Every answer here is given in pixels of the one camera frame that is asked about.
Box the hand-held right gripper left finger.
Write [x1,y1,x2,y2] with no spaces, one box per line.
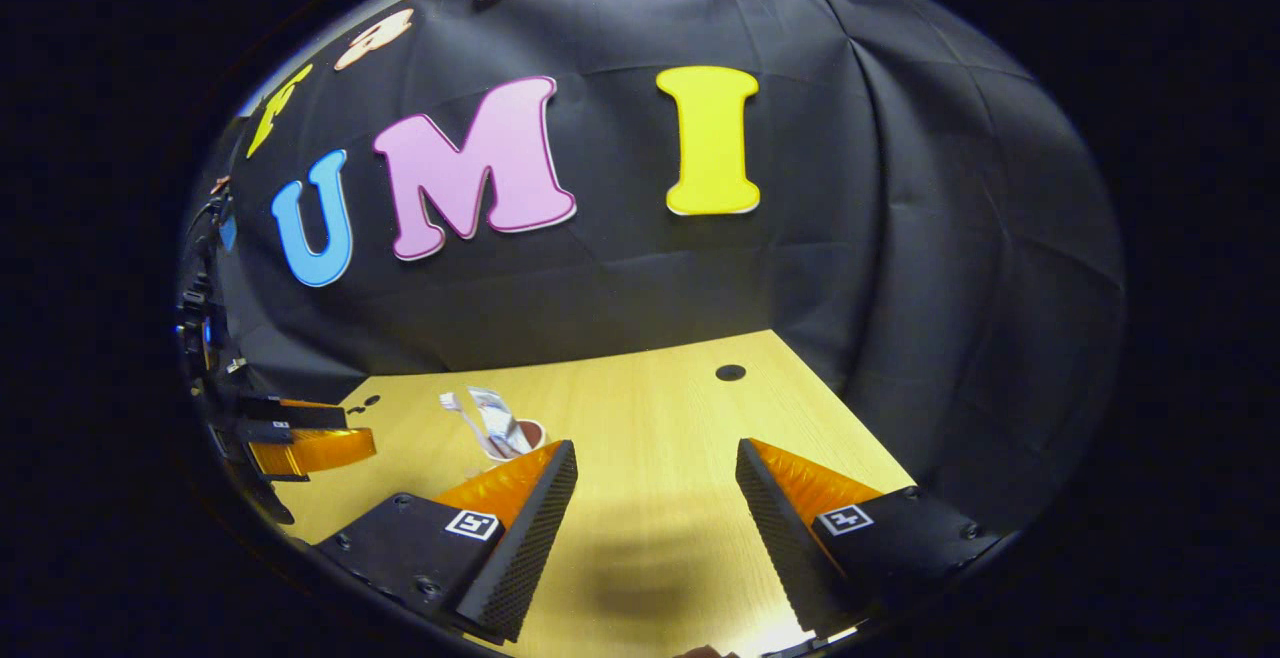
[315,440,579,644]

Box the wooden desktop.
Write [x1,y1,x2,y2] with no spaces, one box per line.
[275,330,916,658]

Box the beige cup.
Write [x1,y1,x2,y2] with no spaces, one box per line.
[485,418,549,464]

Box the white toothpaste tube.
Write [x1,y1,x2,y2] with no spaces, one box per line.
[467,386,531,454]

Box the white toothbrush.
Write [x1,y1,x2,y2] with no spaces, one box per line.
[440,392,501,459]

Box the black backdrop cloth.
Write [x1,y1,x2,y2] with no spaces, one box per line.
[180,0,1126,539]

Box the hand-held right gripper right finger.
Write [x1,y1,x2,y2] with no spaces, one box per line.
[735,438,1001,639]

